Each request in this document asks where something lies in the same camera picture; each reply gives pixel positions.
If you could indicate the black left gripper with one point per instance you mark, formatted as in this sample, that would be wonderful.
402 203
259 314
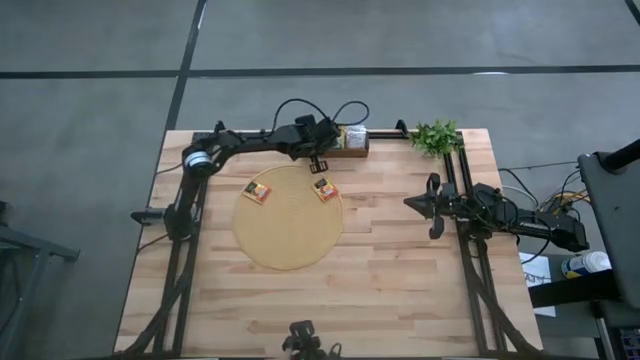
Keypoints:
302 139

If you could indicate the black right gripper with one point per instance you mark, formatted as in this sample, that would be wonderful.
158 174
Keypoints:
447 210

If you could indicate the lemon lime tea packet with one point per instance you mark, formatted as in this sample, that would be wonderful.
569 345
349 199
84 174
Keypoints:
340 140

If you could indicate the wooden organizer box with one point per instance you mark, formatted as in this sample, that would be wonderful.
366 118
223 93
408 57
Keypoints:
350 153

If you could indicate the white and orange tea packet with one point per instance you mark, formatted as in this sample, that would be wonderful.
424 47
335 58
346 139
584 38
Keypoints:
356 136

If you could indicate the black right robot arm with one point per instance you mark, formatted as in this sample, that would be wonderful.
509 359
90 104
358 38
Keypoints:
530 227

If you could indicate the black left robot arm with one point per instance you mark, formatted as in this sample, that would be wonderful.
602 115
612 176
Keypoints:
240 142

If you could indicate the green plant in white pot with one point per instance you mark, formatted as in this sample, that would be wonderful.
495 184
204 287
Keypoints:
437 137

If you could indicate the round woven placemat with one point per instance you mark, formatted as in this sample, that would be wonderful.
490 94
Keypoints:
287 235

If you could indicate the white paper sheet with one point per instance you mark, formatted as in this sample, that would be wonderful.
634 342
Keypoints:
535 265

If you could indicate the black flat bar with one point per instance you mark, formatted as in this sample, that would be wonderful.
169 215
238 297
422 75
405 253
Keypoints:
570 292

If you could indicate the white blue wipes canister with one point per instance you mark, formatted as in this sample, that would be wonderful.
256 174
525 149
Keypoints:
590 262

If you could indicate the black cart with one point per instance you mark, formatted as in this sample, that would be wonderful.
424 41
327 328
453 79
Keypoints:
615 215

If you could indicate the grey metal stand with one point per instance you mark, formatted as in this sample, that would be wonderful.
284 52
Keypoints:
35 248

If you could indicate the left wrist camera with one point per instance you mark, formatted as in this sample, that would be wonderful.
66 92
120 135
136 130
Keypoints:
326 132

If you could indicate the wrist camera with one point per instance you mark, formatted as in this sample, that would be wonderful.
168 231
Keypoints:
449 190
326 132

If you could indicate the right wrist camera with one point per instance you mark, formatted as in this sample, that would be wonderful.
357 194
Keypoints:
449 190

